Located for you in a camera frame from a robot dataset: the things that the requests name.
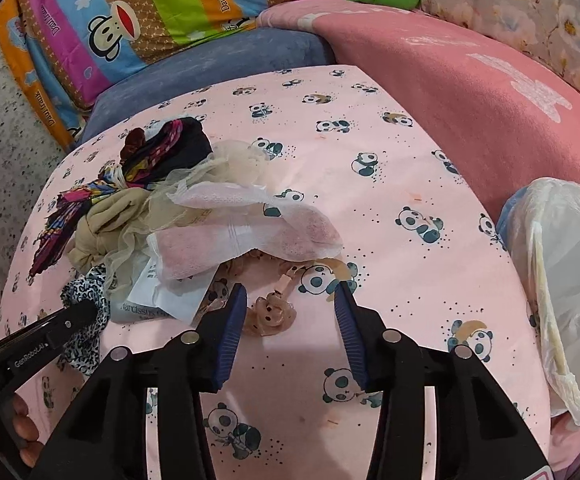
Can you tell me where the white paper packet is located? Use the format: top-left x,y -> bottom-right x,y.
108,252 -> 218,324

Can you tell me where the tan stocking cloth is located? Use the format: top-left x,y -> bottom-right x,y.
68,188 -> 149,274

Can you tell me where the dark red scrunchie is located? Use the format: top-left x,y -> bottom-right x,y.
120,128 -> 146,164

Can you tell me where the pink white wrapper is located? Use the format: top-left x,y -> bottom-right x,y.
148,191 -> 343,281

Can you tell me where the multicolour patterned scarf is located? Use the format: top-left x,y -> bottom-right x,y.
28,117 -> 212,280

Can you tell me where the blue velvet pillow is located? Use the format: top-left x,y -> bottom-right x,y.
77,28 -> 336,144

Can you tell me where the colourful monkey striped pillow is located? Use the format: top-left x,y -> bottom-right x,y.
0,0 -> 296,151

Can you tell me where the leopard print headband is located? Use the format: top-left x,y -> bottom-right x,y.
60,264 -> 110,377

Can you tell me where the person's left hand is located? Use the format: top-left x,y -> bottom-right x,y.
0,393 -> 44,468

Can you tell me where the pink fleece blanket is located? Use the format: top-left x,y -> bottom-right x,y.
258,0 -> 580,474

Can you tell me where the pink panda bed sheet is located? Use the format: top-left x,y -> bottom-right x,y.
0,66 -> 550,479

